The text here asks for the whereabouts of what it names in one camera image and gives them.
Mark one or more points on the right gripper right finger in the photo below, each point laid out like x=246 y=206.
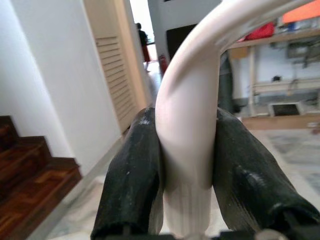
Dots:
x=245 y=175

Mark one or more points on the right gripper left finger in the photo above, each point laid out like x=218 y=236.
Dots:
x=132 y=180

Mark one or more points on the long wooden plank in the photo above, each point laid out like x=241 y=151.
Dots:
x=280 y=122

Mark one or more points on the white framed dark panel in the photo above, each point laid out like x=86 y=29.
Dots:
x=285 y=109

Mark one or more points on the dark wooden staircase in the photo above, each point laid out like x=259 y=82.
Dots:
x=32 y=170

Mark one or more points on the cream louvered door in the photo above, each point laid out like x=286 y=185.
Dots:
x=117 y=75

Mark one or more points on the cream storage shelf rack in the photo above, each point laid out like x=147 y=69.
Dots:
x=275 y=62

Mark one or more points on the red fire extinguisher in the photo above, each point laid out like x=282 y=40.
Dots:
x=163 y=63

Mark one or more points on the person in dark top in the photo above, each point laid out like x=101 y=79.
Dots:
x=143 y=42

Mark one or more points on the red bag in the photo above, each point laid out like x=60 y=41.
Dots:
x=260 y=32

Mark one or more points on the dark cabinet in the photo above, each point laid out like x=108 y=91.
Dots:
x=177 y=42

